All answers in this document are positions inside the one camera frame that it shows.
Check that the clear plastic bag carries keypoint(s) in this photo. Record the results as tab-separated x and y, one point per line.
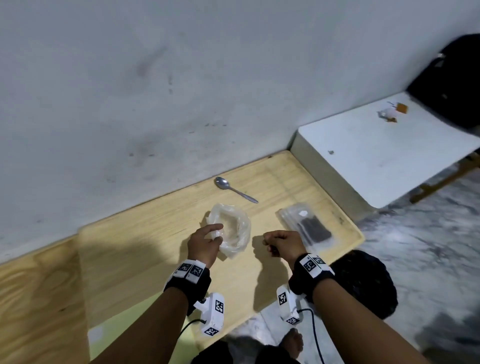
236	228

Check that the metal spoon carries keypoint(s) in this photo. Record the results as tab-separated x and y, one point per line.
224	183

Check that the person's foot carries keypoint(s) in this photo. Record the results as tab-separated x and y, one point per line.
292	343

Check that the small orange packet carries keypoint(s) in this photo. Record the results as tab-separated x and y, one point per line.
402	108

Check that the black marker wristband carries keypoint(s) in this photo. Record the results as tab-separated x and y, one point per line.
189	279
309	275

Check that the person's left hand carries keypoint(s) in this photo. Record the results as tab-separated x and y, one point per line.
200	245

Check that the wooden table leg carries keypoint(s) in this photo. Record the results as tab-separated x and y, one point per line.
442	183

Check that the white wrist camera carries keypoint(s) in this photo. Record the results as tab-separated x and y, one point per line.
213	313
287	303

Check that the crumpled white wrapper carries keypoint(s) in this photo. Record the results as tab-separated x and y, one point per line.
386	114

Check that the black backpack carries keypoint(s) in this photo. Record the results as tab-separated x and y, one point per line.
453	78

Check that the dark brown granules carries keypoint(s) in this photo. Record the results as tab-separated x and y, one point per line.
315	230

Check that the black round stool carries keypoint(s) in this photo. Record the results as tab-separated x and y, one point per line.
367	285

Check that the person's black trousers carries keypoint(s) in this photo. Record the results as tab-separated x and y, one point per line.
213	354

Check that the person's right hand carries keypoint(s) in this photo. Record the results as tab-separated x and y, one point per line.
288	245

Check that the person's right forearm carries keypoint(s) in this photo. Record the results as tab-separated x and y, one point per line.
356	326

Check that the person's left forearm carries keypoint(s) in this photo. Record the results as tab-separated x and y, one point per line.
150	330

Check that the person's left thumb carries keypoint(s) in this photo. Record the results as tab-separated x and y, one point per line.
217	242

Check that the clear zip pouch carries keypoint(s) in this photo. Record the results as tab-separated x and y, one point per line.
296	215

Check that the white table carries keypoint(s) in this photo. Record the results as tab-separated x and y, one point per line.
375	153

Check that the person's right fingers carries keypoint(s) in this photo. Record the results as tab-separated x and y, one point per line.
272	242

